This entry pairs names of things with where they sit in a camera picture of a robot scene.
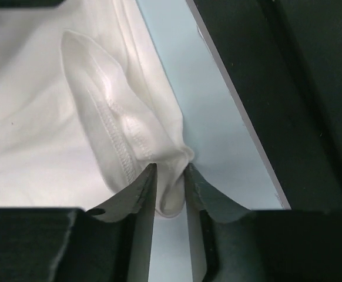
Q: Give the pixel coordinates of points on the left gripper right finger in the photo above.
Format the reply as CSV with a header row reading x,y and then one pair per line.
x,y
229,242

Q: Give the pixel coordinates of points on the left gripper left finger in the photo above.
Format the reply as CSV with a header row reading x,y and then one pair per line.
x,y
110,242

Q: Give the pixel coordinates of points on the white t-shirt with robot print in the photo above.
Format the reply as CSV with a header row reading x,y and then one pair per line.
x,y
85,106

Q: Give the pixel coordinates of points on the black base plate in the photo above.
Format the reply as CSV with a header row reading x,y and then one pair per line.
x,y
283,60

